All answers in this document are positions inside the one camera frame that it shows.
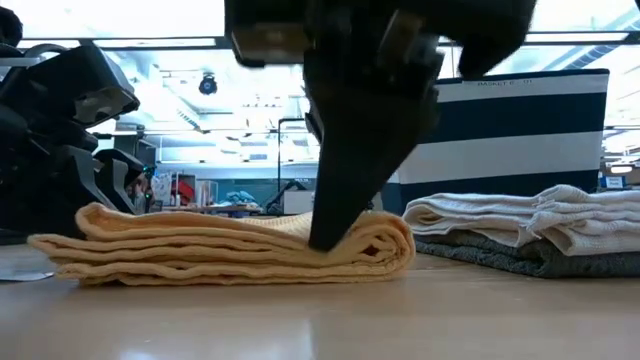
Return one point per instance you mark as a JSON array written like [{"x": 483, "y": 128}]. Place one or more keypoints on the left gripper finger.
[
  {"x": 125, "y": 172},
  {"x": 80, "y": 185}
]

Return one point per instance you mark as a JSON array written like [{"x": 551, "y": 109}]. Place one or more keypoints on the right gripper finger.
[{"x": 360, "y": 140}]

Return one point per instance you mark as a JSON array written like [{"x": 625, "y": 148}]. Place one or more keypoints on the yellow towel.
[{"x": 200, "y": 250}]

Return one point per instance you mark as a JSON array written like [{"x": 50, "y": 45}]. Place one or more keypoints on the white cloth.
[{"x": 500, "y": 215}]

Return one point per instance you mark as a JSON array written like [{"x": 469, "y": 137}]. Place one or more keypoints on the grey kitchen towel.
[{"x": 500, "y": 260}]

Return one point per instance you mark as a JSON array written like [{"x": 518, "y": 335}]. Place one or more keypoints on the black background robot arm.
[{"x": 287, "y": 190}]

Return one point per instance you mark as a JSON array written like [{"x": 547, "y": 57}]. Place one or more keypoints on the white device blue display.
[{"x": 297, "y": 201}]

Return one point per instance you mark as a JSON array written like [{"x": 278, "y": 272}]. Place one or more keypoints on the blue crumpled cloth pile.
[{"x": 239, "y": 197}]

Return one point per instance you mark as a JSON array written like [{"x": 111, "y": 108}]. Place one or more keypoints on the navy white striped fabric bin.
[{"x": 525, "y": 150}]

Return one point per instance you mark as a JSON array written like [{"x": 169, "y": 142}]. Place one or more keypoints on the blue white sign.
[{"x": 612, "y": 182}]

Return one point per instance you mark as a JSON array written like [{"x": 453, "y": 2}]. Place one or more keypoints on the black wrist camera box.
[{"x": 85, "y": 85}]

